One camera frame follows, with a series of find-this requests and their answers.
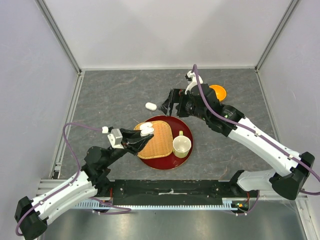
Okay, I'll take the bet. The red round tray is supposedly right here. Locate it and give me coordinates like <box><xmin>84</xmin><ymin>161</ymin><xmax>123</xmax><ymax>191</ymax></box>
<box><xmin>140</xmin><ymin>115</ymin><xmax>193</xmax><ymax>170</ymax></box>

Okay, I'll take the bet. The orange bowl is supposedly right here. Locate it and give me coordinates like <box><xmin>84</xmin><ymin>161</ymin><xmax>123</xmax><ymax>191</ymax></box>
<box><xmin>209</xmin><ymin>84</ymin><xmax>227</xmax><ymax>102</ymax></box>

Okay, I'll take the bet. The left aluminium frame post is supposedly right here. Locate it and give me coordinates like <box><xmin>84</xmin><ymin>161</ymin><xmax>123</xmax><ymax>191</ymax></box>
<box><xmin>35</xmin><ymin>0</ymin><xmax>82</xmax><ymax>75</ymax></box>

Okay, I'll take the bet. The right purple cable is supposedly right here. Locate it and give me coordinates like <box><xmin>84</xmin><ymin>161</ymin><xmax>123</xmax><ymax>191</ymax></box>
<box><xmin>192</xmin><ymin>63</ymin><xmax>320</xmax><ymax>217</ymax></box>

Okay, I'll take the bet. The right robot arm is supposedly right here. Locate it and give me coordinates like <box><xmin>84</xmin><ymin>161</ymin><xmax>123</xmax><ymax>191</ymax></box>
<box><xmin>159</xmin><ymin>84</ymin><xmax>315</xmax><ymax>200</ymax></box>

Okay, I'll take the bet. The aluminium frame post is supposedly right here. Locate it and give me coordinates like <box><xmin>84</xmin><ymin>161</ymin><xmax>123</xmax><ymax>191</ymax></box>
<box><xmin>254</xmin><ymin>0</ymin><xmax>300</xmax><ymax>73</ymax></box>
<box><xmin>35</xmin><ymin>0</ymin><xmax>82</xmax><ymax>75</ymax></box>

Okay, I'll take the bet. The white square earbud case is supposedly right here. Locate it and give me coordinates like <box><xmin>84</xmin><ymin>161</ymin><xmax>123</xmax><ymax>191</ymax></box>
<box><xmin>139</xmin><ymin>122</ymin><xmax>155</xmax><ymax>137</ymax></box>

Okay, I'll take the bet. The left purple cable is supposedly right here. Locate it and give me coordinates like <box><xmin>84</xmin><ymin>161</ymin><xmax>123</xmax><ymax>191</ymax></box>
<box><xmin>15</xmin><ymin>122</ymin><xmax>132</xmax><ymax>236</ymax></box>

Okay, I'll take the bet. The right aluminium frame post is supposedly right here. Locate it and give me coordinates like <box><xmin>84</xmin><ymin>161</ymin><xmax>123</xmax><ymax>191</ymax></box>
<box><xmin>254</xmin><ymin>0</ymin><xmax>300</xmax><ymax>73</ymax></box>

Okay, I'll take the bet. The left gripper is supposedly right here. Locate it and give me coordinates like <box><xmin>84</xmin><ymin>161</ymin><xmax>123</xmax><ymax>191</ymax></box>
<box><xmin>104</xmin><ymin>127</ymin><xmax>155</xmax><ymax>167</ymax></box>

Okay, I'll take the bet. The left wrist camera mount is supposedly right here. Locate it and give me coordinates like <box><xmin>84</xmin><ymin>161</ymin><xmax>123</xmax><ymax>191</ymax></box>
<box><xmin>107</xmin><ymin>128</ymin><xmax>124</xmax><ymax>149</ymax></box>

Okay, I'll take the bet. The woven bamboo basket plate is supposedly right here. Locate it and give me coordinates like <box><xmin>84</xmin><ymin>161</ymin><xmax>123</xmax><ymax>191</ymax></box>
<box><xmin>134</xmin><ymin>120</ymin><xmax>173</xmax><ymax>160</ymax></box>

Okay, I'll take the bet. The purple cable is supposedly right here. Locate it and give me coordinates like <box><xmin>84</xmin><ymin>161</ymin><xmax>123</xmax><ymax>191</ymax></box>
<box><xmin>15</xmin><ymin>122</ymin><xmax>132</xmax><ymax>236</ymax></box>
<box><xmin>192</xmin><ymin>63</ymin><xmax>320</xmax><ymax>217</ymax></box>

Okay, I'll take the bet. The white oval charging case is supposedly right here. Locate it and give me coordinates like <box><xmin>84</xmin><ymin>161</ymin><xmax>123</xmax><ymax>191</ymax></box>
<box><xmin>145</xmin><ymin>102</ymin><xmax>158</xmax><ymax>111</ymax></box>

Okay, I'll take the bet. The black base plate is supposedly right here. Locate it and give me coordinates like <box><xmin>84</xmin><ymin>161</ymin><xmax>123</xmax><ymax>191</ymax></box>
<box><xmin>99</xmin><ymin>178</ymin><xmax>261</xmax><ymax>206</ymax></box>

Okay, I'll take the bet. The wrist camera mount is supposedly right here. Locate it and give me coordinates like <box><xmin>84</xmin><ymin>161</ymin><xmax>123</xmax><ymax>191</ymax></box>
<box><xmin>184</xmin><ymin>70</ymin><xmax>198</xmax><ymax>95</ymax></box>
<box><xmin>107</xmin><ymin>128</ymin><xmax>124</xmax><ymax>149</ymax></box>

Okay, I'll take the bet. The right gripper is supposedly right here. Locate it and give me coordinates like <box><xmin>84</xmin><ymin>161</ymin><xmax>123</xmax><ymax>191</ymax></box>
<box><xmin>158</xmin><ymin>87</ymin><xmax>209</xmax><ymax>121</ymax></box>

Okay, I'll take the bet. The cream mug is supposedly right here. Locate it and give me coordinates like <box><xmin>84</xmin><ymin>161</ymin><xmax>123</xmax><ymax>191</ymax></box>
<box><xmin>172</xmin><ymin>130</ymin><xmax>192</xmax><ymax>159</ymax></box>

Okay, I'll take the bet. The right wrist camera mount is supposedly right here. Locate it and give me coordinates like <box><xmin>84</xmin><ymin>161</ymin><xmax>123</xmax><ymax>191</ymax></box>
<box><xmin>184</xmin><ymin>70</ymin><xmax>198</xmax><ymax>95</ymax></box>

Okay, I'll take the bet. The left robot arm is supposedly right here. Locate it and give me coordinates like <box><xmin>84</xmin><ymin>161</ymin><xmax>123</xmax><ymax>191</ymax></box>
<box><xmin>14</xmin><ymin>127</ymin><xmax>155</xmax><ymax>240</ymax></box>

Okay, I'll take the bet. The grey cable duct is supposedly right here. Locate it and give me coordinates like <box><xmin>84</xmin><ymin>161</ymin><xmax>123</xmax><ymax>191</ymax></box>
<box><xmin>72</xmin><ymin>199</ymin><xmax>238</xmax><ymax>211</ymax></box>

